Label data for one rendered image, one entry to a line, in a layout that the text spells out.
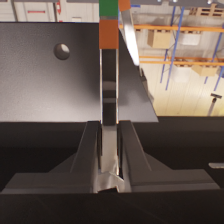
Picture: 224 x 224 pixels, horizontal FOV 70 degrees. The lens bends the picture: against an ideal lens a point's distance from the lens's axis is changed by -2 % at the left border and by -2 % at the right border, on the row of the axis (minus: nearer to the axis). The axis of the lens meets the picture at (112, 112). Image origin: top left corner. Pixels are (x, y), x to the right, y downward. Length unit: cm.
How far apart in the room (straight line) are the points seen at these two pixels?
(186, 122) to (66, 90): 17
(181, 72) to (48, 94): 884
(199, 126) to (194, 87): 1118
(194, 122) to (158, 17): 934
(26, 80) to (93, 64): 8
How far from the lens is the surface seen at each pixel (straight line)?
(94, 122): 15
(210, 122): 27
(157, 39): 817
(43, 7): 960
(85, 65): 18
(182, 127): 26
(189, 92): 1146
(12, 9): 1008
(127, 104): 20
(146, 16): 940
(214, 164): 29
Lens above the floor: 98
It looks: 32 degrees up
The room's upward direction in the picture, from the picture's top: 178 degrees counter-clockwise
